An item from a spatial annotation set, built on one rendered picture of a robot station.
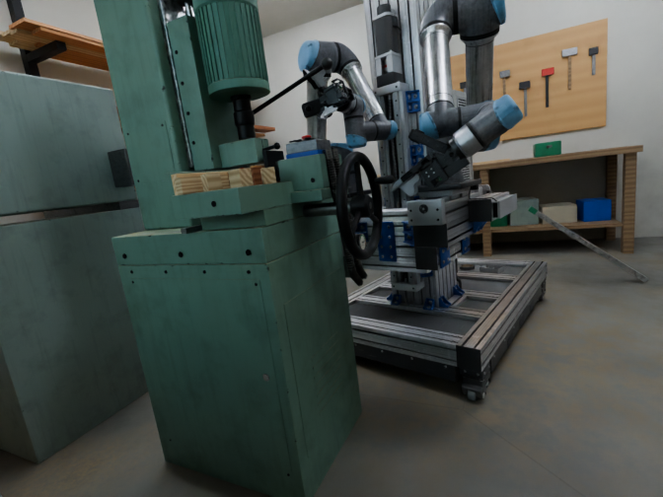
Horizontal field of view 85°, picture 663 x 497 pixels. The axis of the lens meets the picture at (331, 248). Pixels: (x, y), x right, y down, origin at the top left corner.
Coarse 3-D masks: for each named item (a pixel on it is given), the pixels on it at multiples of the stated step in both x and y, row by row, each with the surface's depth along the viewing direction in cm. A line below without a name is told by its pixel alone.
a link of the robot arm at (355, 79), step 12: (348, 48) 149; (348, 60) 148; (336, 72) 154; (348, 72) 148; (360, 72) 148; (348, 84) 150; (360, 84) 146; (360, 96) 145; (372, 96) 144; (372, 108) 142; (372, 120) 141; (384, 120) 140; (384, 132) 139; (396, 132) 142
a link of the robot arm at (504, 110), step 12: (504, 96) 86; (492, 108) 86; (504, 108) 85; (516, 108) 84; (480, 120) 88; (492, 120) 86; (504, 120) 86; (516, 120) 86; (480, 132) 88; (492, 132) 87; (504, 132) 89; (480, 144) 90
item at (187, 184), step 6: (180, 180) 85; (186, 180) 86; (192, 180) 88; (198, 180) 90; (222, 180) 97; (228, 180) 99; (180, 186) 85; (186, 186) 86; (192, 186) 88; (198, 186) 90; (222, 186) 97; (228, 186) 99; (180, 192) 86; (186, 192) 86; (192, 192) 88
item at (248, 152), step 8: (224, 144) 108; (232, 144) 107; (240, 144) 106; (248, 144) 105; (256, 144) 104; (264, 144) 108; (224, 152) 109; (232, 152) 108; (240, 152) 107; (248, 152) 105; (256, 152) 104; (224, 160) 110; (232, 160) 108; (240, 160) 107; (248, 160) 106; (256, 160) 105; (224, 168) 111
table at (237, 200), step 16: (208, 192) 83; (224, 192) 81; (240, 192) 80; (256, 192) 85; (272, 192) 91; (288, 192) 98; (304, 192) 96; (320, 192) 94; (176, 208) 89; (192, 208) 86; (208, 208) 84; (224, 208) 82; (240, 208) 80; (256, 208) 85
